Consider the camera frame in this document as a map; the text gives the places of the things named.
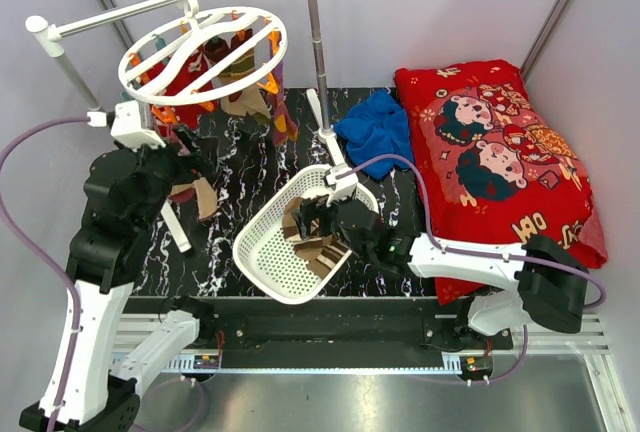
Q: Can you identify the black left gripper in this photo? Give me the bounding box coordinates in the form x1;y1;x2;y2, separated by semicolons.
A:
118;121;220;229

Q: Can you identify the maroon beige sock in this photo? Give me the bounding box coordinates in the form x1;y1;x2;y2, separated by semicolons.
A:
169;177;218;222

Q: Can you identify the red white santa sock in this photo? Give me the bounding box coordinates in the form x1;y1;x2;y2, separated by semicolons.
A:
151;47;218;129

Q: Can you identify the brown white striped sock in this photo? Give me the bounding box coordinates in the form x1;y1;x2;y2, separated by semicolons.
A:
282;197;320;244

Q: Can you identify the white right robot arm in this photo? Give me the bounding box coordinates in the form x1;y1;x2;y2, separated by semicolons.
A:
282;196;588;349

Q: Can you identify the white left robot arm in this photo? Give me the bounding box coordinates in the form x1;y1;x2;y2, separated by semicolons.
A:
19;126;216;431

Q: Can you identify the white round clip hanger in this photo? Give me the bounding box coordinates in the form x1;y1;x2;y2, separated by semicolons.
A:
117;0;288;107

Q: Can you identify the white perforated plastic basket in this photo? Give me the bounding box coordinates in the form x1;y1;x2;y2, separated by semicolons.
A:
233;164;352;305

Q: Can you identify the beige olive striped sock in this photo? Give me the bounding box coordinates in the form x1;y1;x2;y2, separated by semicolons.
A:
219;26;274;126

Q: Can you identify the blue towel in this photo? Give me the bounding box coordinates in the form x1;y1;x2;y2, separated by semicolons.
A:
334;90;414;166

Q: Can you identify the purple striped sock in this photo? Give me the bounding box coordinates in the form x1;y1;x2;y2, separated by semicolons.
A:
268;63;299;147

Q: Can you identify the red cartoon print pillow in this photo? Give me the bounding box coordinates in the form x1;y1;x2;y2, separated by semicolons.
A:
392;58;609;306

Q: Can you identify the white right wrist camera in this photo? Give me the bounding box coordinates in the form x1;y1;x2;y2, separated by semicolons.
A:
324;164;359;205

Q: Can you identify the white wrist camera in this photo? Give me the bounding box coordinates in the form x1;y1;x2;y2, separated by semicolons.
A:
86;100;166;151
324;164;359;205

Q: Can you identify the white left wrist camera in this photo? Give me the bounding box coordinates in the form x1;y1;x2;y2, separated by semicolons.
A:
86;100;166;151

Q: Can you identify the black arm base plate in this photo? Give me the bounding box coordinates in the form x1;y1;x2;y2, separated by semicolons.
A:
210;297;514;373

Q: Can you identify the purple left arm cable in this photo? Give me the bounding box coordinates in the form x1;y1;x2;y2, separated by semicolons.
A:
0;116;101;432

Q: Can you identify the white drying rack frame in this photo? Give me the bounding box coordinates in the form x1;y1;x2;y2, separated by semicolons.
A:
24;0;361;253

